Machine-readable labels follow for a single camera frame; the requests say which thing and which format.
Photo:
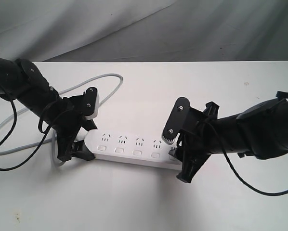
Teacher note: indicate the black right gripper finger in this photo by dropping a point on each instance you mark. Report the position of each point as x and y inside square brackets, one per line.
[176, 154]
[190, 166]

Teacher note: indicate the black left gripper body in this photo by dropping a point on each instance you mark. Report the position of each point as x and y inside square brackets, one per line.
[67, 122]

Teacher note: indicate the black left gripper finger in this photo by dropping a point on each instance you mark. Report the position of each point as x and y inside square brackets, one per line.
[79, 150]
[88, 124]

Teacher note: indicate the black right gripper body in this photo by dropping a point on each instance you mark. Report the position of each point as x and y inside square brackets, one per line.
[191, 137]

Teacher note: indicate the white five-outlet power strip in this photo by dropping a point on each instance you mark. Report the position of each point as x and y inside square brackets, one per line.
[131, 149]

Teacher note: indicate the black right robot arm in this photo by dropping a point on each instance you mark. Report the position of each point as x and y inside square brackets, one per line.
[260, 131]

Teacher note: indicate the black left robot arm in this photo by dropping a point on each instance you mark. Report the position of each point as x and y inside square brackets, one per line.
[21, 80]

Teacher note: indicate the white wrinkled backdrop cloth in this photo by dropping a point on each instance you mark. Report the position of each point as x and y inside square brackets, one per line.
[144, 30]

